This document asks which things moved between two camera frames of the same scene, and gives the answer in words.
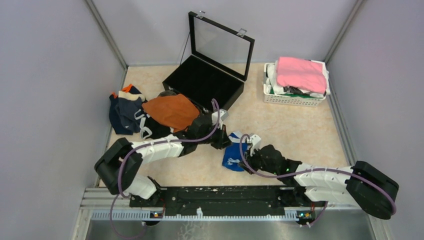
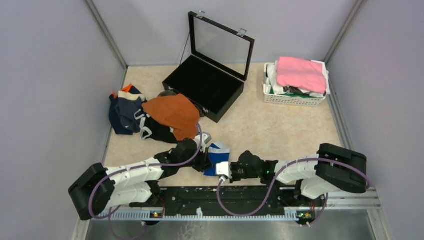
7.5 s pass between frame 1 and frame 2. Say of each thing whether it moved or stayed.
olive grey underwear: stayed
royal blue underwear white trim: moved
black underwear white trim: stayed
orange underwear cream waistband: stayed
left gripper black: moved
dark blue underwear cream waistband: stayed
